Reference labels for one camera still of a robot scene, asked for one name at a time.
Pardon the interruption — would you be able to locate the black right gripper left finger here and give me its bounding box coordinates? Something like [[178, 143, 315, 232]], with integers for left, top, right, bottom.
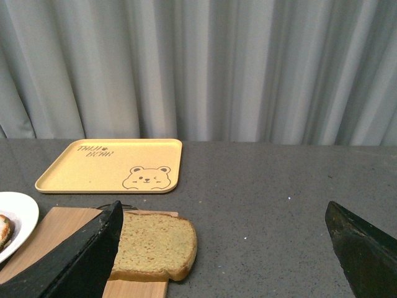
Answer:
[[1, 201, 123, 297]]

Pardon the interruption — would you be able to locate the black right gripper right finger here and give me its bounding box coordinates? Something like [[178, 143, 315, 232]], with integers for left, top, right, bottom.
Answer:
[[325, 201, 396, 297]]

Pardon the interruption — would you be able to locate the bread slice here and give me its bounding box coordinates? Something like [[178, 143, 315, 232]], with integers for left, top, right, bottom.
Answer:
[[0, 214, 14, 251], [109, 212, 197, 282]]

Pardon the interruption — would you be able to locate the white plate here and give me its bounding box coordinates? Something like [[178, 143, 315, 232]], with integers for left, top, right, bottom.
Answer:
[[1, 192, 39, 263]]

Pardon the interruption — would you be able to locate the wooden cutting board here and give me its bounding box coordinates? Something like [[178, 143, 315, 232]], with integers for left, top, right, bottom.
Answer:
[[1, 207, 168, 298]]

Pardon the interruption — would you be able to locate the yellow bear tray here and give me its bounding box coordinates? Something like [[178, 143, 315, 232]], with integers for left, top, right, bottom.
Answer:
[[35, 138, 182, 194]]

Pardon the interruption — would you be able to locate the grey curtain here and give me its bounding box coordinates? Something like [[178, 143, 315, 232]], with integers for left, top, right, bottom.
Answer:
[[1, 1, 396, 146]]

